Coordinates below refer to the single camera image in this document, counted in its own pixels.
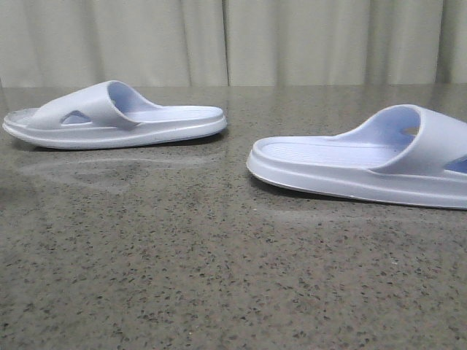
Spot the light blue slipper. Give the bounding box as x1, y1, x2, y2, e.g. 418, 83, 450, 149
3, 80, 227, 149
247, 104, 466, 209

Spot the pale green curtain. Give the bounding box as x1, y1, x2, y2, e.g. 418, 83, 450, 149
1, 1, 466, 88

